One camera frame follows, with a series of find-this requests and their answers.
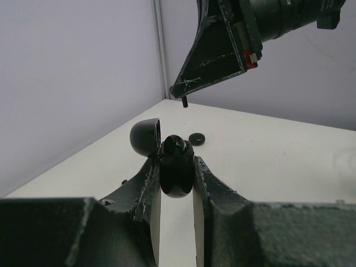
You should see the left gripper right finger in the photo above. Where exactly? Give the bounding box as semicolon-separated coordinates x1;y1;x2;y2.
193;157;355;266

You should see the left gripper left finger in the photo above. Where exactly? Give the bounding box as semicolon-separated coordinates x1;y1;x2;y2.
1;159;161;266

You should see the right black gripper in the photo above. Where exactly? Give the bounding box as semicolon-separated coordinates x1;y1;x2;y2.
170;1;263;98

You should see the black earbud small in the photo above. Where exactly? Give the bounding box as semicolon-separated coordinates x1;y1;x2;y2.
182;96;188;108

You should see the black charging case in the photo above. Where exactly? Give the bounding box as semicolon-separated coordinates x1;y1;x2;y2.
130;118;195;198
189;132;206;146

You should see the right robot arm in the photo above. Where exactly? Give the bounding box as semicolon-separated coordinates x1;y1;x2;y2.
170;0;344;99

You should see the left aluminium frame post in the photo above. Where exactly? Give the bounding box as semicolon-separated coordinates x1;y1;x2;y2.
151;0;171;100

